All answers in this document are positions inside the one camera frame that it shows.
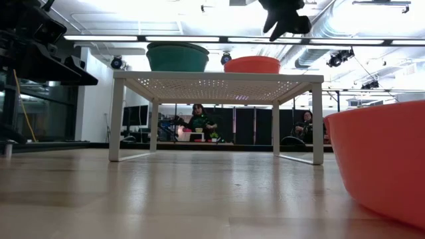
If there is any orange plastic mini bowl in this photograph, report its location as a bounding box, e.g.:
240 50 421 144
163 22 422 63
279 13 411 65
223 59 282 74
323 99 425 230

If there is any teal patterned mini bowl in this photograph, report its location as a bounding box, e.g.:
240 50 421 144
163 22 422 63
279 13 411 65
145 41 211 72

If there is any long ceiling light bar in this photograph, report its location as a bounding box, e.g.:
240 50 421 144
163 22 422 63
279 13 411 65
62 34 425 46

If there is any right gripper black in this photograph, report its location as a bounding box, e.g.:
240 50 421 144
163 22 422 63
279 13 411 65
258 0 313 42

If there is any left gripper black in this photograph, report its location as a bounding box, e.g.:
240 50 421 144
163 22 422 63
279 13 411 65
0 0 99 87

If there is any black room divider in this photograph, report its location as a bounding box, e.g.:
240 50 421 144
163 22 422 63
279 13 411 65
212 106 311 145

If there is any silver ventilation duct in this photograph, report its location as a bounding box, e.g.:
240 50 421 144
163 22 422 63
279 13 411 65
294 0 425 70

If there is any black computer monitor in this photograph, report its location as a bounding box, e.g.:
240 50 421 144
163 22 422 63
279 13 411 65
122 104 149 127

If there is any person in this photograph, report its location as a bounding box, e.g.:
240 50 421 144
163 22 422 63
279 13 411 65
181 104 219 143
291 110 328 144

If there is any black aluminium table frame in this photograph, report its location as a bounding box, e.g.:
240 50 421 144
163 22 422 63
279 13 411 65
0 141 334 153

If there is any yellow pole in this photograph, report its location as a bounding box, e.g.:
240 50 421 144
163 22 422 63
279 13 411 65
12 68 37 143

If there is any white perforated metal rack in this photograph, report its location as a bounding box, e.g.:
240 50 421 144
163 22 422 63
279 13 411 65
108 70 325 166

